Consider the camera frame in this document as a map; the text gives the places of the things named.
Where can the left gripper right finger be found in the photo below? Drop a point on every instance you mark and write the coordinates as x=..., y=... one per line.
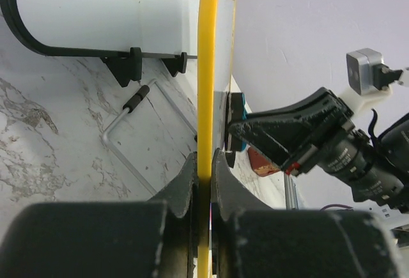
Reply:
x=255, y=240

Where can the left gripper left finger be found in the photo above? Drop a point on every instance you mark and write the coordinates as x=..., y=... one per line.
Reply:
x=153, y=238

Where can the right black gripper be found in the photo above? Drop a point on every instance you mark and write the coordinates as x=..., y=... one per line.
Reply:
x=318, y=131

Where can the small yellow-framed whiteboard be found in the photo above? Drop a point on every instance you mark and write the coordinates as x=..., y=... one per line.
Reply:
x=215, y=47

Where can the large black-framed whiteboard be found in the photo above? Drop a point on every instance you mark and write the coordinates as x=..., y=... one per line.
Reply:
x=122, y=33

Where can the red brown block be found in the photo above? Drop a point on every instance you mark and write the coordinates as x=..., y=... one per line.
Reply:
x=260, y=165

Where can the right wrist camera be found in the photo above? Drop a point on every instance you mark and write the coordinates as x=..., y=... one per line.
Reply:
x=370, y=79

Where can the metal wire stand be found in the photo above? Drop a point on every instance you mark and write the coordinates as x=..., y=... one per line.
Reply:
x=152, y=136

